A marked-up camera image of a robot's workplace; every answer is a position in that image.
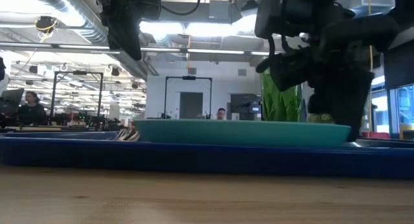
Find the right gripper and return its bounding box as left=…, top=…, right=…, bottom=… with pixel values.
left=254, top=0, right=344, bottom=93

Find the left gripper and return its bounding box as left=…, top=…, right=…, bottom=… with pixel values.
left=95, top=0, right=162, bottom=62

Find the green translucent cup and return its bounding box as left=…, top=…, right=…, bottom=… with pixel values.
left=260, top=68, right=303, bottom=122

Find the teal round plate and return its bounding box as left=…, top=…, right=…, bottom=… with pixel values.
left=134, top=119, right=352, bottom=148

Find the orange-handled metal fork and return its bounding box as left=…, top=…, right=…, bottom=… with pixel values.
left=115, top=126, right=136, bottom=142

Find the blue plastic tray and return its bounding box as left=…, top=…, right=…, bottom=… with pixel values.
left=0, top=130, right=414, bottom=180

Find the red low object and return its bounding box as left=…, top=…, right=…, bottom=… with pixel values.
left=362, top=131, right=391, bottom=140

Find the yellow object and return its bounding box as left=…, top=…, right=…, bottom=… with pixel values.
left=399, top=122, right=414, bottom=140

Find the black office machine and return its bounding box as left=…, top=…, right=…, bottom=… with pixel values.
left=230, top=93, right=262, bottom=121

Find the long ceiling light bar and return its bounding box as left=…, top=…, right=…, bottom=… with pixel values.
left=0, top=41, right=271, bottom=59

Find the dark grey door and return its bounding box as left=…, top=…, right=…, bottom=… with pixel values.
left=179, top=92, right=204, bottom=120

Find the dark computer monitor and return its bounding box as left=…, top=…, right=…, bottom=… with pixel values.
left=0, top=87, right=25, bottom=117

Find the long yellow hanging cable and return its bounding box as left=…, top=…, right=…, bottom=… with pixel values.
left=367, top=0, right=374, bottom=137

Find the black gantry frame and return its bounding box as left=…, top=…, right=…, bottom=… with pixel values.
left=164, top=75, right=213, bottom=120
left=50, top=71, right=104, bottom=126

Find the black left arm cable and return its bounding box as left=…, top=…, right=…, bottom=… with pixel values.
left=160, top=0, right=202, bottom=17

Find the short yellow hanging cable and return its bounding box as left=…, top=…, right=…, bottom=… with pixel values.
left=185, top=34, right=192, bottom=69

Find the black ceiling cord reel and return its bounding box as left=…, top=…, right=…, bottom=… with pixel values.
left=34, top=16, right=59, bottom=33

